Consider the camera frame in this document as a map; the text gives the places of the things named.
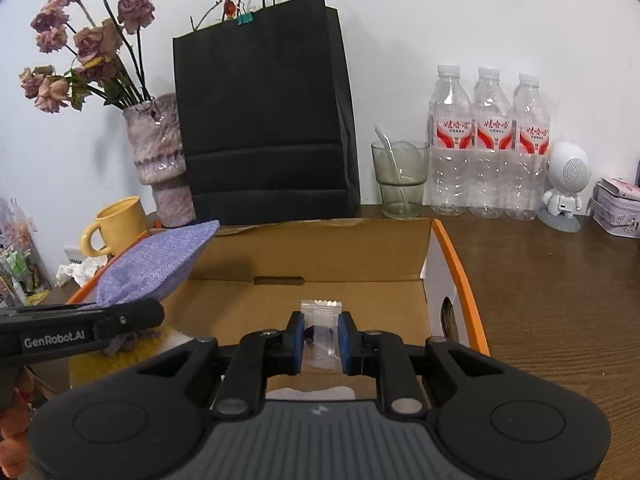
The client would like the purple ceramic vase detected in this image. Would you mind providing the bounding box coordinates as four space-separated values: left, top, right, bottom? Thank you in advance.
124 93 195 228

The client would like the glass cup with spoon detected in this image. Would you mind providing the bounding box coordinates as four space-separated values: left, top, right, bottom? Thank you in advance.
371 125 430 220

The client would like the small tin box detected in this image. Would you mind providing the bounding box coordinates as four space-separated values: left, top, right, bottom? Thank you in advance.
587 178 640 240

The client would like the right water bottle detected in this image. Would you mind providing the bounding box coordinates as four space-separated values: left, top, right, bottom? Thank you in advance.
506 74 551 221

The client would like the water bottle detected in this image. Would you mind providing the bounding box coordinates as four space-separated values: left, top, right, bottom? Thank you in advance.
427 65 475 216
469 67 513 219
506 74 551 221

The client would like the red cardboard pumpkin box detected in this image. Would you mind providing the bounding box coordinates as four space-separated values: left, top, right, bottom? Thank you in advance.
160 218 489 353

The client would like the cluttered shelf rack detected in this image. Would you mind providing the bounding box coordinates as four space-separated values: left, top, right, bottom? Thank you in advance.
1 197 52 308

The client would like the dried pink roses bunch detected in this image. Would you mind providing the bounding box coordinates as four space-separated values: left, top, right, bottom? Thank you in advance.
20 0 156 114

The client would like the person left hand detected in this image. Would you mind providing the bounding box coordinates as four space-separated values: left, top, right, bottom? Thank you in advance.
0 370 35 479

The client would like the white astronaut speaker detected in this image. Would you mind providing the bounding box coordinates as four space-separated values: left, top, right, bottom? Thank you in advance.
537 141 591 234

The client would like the crumpled tissue near mug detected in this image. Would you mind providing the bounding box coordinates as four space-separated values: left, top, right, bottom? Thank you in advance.
55 256 108 287

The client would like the yellow white plush toy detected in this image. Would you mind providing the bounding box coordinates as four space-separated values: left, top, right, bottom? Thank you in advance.
68 327 192 388

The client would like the green binder clip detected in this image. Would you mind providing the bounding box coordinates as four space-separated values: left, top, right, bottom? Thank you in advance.
236 12 254 26

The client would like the purple cloth pouch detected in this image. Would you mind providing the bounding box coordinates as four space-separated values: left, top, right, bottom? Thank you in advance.
96 220 220 306

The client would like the small clear sachet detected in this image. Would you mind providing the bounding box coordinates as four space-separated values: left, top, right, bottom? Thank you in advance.
300 299 343 372

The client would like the left water bottle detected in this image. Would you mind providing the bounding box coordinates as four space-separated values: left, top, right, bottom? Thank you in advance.
427 65 475 216

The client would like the middle water bottle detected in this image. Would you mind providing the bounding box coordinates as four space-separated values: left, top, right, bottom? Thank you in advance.
469 67 513 219

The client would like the yellow mug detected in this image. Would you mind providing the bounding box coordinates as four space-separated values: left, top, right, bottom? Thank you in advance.
79 196 149 258

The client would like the black paper bag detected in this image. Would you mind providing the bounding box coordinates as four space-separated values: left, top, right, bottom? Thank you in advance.
172 0 360 226

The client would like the white tissue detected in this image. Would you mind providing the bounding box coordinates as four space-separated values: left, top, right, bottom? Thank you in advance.
266 386 356 402

